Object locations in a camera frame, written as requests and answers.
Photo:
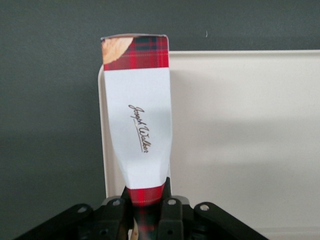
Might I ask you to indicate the red tartan cookie box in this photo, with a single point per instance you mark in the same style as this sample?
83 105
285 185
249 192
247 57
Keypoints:
138 112

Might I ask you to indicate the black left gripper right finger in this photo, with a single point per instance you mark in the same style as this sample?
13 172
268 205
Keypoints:
171 215

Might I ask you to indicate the beige plastic tray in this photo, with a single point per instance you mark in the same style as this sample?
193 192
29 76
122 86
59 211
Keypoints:
237 137

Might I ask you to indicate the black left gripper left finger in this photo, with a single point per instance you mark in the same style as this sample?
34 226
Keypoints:
115 220

